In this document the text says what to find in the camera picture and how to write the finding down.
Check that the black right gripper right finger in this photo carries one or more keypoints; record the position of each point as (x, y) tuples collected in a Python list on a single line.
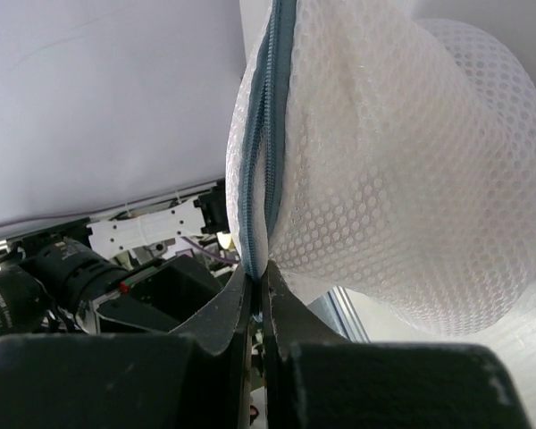
[(316, 378)]

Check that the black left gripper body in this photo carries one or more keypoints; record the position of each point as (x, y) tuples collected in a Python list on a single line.
[(157, 298)]

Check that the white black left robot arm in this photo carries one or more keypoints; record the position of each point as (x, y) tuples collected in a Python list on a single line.
[(134, 272)]

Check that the white mesh laundry bag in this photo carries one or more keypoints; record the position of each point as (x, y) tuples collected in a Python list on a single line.
[(389, 147)]

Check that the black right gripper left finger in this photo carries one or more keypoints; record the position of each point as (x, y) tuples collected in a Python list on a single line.
[(193, 377)]

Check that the aluminium frame rail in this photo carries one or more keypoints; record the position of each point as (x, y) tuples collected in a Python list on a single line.
[(337, 311)]

